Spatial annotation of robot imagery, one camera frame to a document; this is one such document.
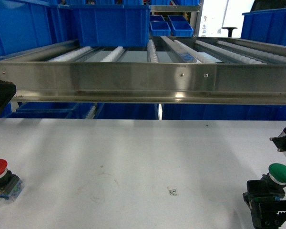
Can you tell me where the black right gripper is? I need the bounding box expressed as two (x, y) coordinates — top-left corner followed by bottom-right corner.
(243, 179), (286, 229)

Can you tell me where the green mushroom push button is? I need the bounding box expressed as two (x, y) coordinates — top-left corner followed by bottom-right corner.
(262, 163), (286, 190)

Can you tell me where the red mushroom push button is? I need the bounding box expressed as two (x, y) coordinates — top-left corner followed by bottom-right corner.
(0, 159), (24, 202)

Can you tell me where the large blue bin centre shelf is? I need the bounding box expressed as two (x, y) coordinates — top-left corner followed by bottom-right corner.
(71, 4), (151, 47)

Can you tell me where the large blue bin shelf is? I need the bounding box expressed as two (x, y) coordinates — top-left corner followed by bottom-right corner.
(241, 8), (286, 46)
(71, 4), (151, 47)

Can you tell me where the stainless steel roller shelf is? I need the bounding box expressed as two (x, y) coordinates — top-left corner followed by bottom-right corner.
(0, 36), (286, 105)

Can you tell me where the large blue bin right shelf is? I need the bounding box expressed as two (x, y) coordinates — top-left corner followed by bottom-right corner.
(241, 8), (286, 46)

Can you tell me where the large blue bin far left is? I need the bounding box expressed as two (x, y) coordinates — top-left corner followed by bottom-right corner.
(0, 0), (77, 57)

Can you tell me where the small qr sticker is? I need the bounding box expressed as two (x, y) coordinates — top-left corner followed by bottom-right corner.
(167, 186), (179, 196)

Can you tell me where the small blue bin back middle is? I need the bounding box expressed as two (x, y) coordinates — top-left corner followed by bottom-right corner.
(150, 15), (171, 36)

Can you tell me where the small blue bin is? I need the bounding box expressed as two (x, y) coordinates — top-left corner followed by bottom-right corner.
(167, 15), (194, 37)
(150, 15), (171, 36)

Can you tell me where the small blue bin back right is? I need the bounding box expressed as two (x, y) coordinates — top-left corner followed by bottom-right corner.
(167, 15), (194, 37)

